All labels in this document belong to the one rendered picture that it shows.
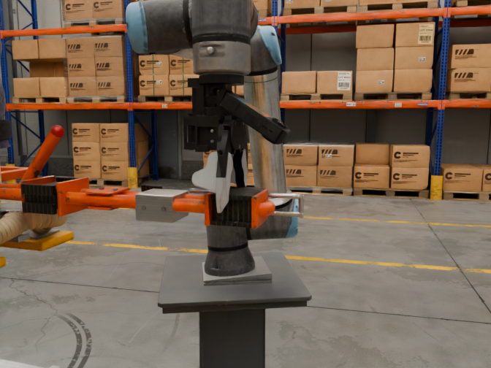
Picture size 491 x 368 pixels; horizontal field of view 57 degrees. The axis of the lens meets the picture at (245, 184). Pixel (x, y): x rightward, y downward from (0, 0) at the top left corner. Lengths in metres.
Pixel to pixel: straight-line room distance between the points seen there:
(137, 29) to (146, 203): 0.31
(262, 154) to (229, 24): 0.83
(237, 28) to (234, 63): 0.05
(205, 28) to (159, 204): 0.28
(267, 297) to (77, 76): 8.17
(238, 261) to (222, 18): 1.08
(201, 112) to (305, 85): 7.23
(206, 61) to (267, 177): 0.87
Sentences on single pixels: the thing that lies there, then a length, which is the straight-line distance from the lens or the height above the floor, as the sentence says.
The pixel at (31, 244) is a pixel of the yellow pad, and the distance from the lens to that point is 1.02.
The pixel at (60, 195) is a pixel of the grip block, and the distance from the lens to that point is 0.84.
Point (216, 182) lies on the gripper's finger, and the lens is 0.68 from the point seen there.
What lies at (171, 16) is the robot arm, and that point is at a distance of 0.84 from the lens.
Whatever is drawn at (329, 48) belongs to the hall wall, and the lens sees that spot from 9.28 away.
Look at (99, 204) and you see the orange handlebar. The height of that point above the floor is 1.18.
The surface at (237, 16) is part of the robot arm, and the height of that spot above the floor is 1.48.
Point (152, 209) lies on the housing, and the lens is 0.75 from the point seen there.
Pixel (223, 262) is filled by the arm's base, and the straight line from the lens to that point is 1.62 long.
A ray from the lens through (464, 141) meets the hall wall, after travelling 9.40.
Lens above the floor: 1.33
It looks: 8 degrees down
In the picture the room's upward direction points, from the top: straight up
